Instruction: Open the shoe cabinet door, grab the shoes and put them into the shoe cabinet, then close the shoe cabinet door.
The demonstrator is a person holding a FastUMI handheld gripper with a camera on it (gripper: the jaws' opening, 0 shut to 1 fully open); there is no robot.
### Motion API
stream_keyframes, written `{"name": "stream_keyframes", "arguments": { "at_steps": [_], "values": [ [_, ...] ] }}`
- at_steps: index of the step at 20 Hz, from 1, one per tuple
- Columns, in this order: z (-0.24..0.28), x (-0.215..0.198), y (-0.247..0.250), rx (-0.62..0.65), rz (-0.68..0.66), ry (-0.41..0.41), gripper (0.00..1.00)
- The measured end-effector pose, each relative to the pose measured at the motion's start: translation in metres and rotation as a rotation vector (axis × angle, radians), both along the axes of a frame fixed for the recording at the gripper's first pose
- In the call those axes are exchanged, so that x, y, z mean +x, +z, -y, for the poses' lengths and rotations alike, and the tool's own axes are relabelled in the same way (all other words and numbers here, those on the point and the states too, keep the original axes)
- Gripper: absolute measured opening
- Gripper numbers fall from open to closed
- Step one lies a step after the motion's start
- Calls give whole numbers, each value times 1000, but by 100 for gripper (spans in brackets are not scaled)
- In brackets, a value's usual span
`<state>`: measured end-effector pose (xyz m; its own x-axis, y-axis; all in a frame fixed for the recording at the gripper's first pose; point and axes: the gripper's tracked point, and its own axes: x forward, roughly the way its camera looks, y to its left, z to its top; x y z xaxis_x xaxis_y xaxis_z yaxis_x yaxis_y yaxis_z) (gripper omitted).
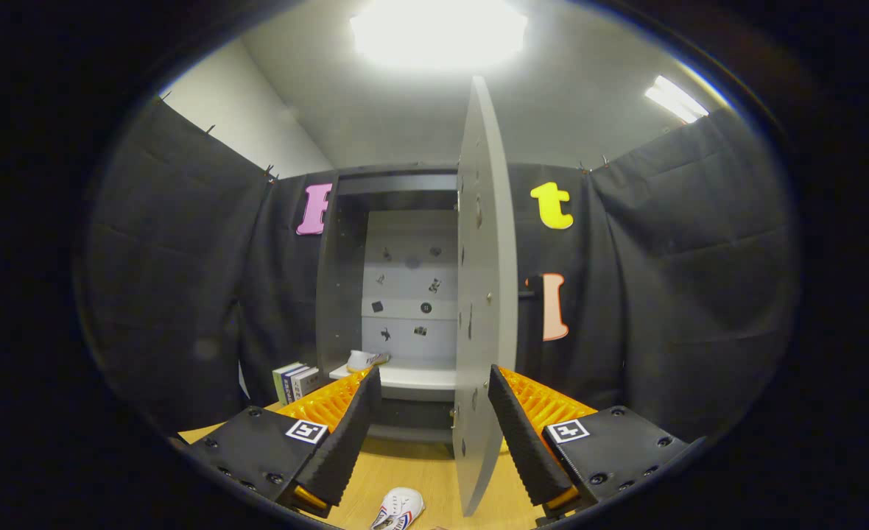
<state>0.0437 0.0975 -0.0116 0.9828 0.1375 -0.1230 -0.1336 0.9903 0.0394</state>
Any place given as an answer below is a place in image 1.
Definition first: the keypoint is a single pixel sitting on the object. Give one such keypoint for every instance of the black backdrop cloth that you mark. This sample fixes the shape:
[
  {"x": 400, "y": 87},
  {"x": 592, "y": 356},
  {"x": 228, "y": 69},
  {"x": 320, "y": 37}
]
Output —
[{"x": 663, "y": 294}]

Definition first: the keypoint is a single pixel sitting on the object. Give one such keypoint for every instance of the white shoe with striped side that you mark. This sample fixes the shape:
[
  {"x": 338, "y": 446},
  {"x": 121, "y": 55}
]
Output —
[{"x": 399, "y": 508}]

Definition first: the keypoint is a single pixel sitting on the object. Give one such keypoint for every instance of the narrow ceiling light strip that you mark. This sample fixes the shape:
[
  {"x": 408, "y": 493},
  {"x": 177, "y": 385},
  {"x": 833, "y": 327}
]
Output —
[{"x": 674, "y": 99}]

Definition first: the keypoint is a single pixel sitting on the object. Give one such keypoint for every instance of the green spine book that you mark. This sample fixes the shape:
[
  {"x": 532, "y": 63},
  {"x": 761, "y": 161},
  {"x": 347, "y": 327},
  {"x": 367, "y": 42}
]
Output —
[{"x": 280, "y": 381}]

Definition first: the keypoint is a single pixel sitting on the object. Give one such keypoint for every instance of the dark grey shoe cabinet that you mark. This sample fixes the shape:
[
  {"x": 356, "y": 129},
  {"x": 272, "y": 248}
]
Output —
[{"x": 342, "y": 294}]

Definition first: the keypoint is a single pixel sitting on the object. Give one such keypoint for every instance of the white shoe with yellow sole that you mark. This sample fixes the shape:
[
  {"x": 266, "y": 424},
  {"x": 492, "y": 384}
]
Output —
[{"x": 364, "y": 361}]

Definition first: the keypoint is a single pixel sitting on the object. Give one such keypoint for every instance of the large ceiling light panel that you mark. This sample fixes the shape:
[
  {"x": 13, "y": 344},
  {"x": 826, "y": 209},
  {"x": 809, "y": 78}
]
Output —
[{"x": 438, "y": 33}]

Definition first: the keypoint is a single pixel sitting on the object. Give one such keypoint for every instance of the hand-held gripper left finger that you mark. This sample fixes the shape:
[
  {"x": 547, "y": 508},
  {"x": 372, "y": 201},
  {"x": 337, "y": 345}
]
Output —
[{"x": 350, "y": 434}]

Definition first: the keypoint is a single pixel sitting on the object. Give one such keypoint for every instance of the blue spine book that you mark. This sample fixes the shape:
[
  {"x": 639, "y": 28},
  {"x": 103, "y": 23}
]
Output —
[{"x": 294, "y": 384}]

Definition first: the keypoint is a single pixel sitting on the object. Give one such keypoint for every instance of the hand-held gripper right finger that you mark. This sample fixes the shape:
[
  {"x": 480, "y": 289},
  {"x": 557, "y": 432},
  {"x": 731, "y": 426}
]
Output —
[{"x": 526, "y": 449}]

